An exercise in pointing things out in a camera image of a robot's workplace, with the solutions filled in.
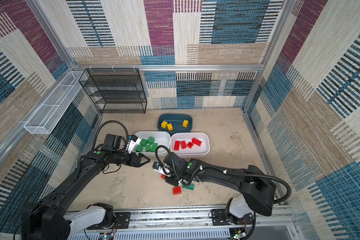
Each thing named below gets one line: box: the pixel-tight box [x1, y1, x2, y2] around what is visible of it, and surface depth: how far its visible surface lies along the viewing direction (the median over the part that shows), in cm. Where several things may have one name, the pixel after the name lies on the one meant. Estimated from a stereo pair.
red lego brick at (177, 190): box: [172, 186, 182, 195], surface depth 83 cm
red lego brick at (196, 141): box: [192, 137, 202, 147], surface depth 101 cm
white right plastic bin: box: [170, 132, 211, 159], surface depth 101 cm
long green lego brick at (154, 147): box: [150, 143, 158, 152], surface depth 100 cm
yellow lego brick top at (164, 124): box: [161, 120, 168, 129], surface depth 110 cm
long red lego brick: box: [173, 140, 181, 151], surface depth 101 cm
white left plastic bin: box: [133, 131, 171, 157], surface depth 102 cm
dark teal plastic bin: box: [157, 113, 193, 136], surface depth 111 cm
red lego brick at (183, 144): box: [180, 140, 187, 149], surface depth 101 cm
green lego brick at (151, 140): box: [147, 136, 155, 145], surface depth 104 cm
